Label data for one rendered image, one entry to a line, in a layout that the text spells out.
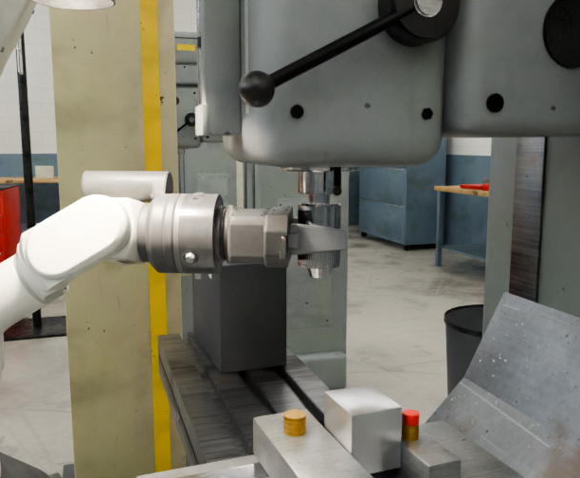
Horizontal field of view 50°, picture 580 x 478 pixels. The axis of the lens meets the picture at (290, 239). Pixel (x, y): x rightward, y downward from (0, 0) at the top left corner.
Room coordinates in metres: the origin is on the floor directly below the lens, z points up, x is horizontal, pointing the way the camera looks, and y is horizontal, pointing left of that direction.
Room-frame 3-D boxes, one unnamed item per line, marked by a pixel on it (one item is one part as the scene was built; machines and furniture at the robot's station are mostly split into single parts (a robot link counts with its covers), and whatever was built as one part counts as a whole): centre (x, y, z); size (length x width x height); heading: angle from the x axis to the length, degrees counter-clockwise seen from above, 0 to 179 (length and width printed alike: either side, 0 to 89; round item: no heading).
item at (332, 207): (0.68, -0.03, 1.26); 0.05 x 0.05 x 0.01
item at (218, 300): (1.14, 0.10, 1.05); 0.22 x 0.12 x 0.20; 21
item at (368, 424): (0.57, -0.07, 1.06); 0.06 x 0.05 x 0.06; 21
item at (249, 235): (0.69, 0.06, 1.23); 0.13 x 0.12 x 0.10; 177
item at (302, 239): (0.65, -0.03, 1.23); 0.06 x 0.02 x 0.03; 87
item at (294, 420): (0.57, 0.00, 1.07); 0.02 x 0.02 x 0.02
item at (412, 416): (0.56, -0.11, 1.07); 0.02 x 0.02 x 0.03
